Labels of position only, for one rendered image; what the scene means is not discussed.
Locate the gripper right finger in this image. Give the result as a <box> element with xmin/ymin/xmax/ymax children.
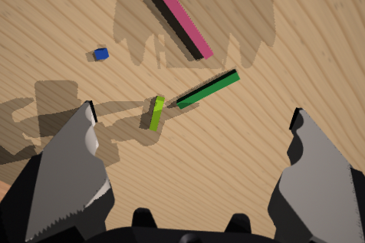
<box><xmin>268</xmin><ymin>107</ymin><xmax>365</xmax><ymax>243</ymax></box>

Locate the pink rod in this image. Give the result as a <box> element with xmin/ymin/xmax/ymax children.
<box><xmin>163</xmin><ymin>0</ymin><xmax>213</xmax><ymax>59</ymax></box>

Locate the small blue block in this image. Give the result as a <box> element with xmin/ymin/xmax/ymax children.
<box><xmin>94</xmin><ymin>48</ymin><xmax>109</xmax><ymax>60</ymax></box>

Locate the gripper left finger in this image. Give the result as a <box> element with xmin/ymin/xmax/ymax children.
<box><xmin>0</xmin><ymin>100</ymin><xmax>115</xmax><ymax>243</ymax></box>

